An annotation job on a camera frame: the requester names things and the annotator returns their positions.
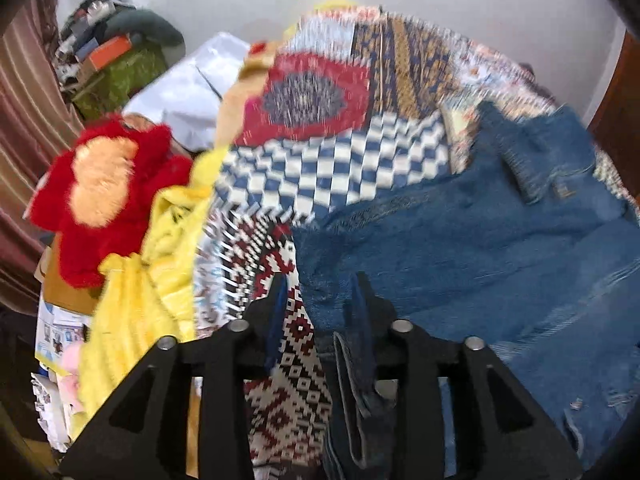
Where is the yellow blanket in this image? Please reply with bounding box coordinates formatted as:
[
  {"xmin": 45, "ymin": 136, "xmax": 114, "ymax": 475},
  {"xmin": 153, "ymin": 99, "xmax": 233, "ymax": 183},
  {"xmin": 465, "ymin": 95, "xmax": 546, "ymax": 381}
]
[{"xmin": 75, "ymin": 150, "xmax": 231, "ymax": 441}]

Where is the orange box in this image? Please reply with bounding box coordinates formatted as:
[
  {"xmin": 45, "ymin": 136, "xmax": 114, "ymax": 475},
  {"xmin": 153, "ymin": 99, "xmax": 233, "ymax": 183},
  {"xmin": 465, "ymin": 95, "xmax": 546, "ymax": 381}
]
[{"xmin": 82, "ymin": 35, "xmax": 133, "ymax": 72}]

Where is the blue denim jacket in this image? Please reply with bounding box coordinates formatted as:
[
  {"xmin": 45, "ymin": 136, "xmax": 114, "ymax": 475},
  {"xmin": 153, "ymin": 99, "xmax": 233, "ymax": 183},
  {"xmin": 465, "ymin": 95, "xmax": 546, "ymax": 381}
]
[{"xmin": 291, "ymin": 101, "xmax": 640, "ymax": 480}]

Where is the red plush toy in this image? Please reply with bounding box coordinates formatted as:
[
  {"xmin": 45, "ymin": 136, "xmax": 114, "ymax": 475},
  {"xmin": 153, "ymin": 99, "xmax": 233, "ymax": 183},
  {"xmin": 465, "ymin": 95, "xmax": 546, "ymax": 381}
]
[{"xmin": 27, "ymin": 116, "xmax": 193, "ymax": 290}]

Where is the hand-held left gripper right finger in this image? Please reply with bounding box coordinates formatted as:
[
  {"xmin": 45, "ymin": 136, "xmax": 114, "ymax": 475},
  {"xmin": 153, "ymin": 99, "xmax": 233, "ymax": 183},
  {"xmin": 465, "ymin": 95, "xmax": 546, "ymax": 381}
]
[{"xmin": 349, "ymin": 272, "xmax": 584, "ymax": 480}]

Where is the pile of papers and bags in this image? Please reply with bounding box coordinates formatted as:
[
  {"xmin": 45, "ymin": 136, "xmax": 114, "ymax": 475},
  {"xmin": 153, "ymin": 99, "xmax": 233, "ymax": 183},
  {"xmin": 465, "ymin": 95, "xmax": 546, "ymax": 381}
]
[{"xmin": 30, "ymin": 302, "xmax": 91, "ymax": 453}]

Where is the yellow fluffy cloth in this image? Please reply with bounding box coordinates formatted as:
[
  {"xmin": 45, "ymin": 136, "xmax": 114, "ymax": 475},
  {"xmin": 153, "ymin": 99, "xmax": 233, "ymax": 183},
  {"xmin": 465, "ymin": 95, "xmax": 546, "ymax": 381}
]
[{"xmin": 314, "ymin": 0, "xmax": 363, "ymax": 13}]

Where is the pink soft toy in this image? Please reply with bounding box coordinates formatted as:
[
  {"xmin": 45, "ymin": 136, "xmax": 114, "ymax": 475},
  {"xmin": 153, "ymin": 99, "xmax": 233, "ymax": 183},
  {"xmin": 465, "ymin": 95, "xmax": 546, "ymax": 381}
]
[{"xmin": 59, "ymin": 344, "xmax": 85, "ymax": 411}]

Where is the white pillow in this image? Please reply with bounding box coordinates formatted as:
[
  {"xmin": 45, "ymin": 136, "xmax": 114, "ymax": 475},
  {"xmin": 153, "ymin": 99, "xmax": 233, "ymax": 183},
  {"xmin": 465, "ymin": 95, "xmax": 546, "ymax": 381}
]
[{"xmin": 122, "ymin": 31, "xmax": 251, "ymax": 153}]

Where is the patchwork printed blanket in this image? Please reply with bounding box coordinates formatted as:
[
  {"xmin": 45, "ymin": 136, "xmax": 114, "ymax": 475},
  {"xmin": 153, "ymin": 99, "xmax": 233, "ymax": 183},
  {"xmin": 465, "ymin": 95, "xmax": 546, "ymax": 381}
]
[{"xmin": 192, "ymin": 4, "xmax": 640, "ymax": 476}]

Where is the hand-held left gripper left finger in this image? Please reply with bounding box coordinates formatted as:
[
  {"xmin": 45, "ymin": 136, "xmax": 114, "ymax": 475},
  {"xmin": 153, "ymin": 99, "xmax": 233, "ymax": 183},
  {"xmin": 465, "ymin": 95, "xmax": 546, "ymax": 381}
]
[{"xmin": 60, "ymin": 272, "xmax": 291, "ymax": 480}]

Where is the brown cardboard box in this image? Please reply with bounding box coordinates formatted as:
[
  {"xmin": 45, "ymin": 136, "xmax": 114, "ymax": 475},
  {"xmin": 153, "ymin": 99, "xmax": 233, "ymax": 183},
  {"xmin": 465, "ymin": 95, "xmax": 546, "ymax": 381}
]
[{"xmin": 40, "ymin": 247, "xmax": 103, "ymax": 313}]

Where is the striped brown curtain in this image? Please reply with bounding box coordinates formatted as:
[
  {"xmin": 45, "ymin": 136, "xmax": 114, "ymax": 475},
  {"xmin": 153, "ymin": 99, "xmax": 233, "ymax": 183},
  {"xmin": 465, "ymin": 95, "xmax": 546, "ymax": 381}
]
[{"xmin": 0, "ymin": 0, "xmax": 88, "ymax": 311}]

